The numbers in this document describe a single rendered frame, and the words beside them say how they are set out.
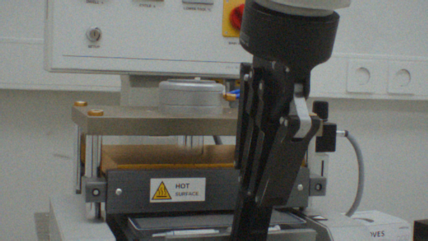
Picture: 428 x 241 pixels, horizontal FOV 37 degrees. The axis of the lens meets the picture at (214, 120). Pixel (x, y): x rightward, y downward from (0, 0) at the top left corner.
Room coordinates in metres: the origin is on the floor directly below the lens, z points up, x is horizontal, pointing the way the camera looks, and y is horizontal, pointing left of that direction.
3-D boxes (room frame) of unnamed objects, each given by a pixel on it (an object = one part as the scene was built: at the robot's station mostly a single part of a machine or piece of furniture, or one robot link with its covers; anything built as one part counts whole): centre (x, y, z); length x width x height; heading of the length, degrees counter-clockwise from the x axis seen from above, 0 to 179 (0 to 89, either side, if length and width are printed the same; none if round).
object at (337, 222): (0.75, -0.13, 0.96); 0.26 x 0.05 x 0.07; 18
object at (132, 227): (0.66, -0.01, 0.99); 0.18 x 0.06 x 0.02; 108
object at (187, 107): (0.81, 0.02, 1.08); 0.31 x 0.24 x 0.13; 108
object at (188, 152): (0.78, 0.02, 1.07); 0.22 x 0.17 x 0.10; 108
